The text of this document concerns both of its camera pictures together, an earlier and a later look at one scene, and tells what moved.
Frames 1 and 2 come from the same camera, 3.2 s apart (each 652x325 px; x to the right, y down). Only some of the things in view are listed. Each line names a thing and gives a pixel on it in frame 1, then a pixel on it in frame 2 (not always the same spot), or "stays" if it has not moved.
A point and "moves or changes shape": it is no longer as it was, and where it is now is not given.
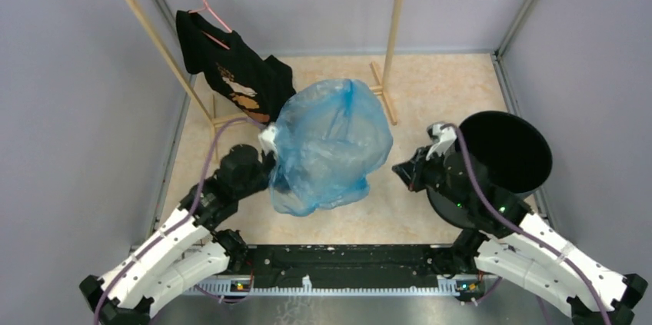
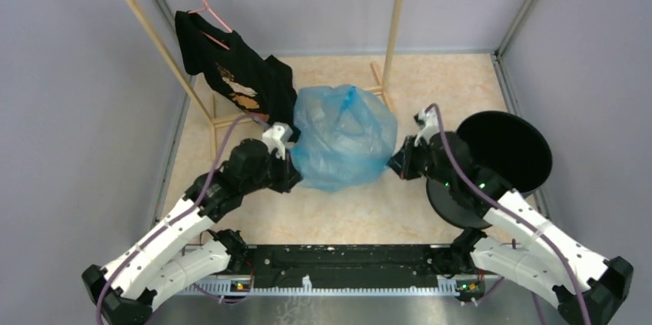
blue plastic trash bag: (332, 136) moves or changes shape
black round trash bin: (513, 157) stays
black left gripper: (270, 156) -> (290, 175)
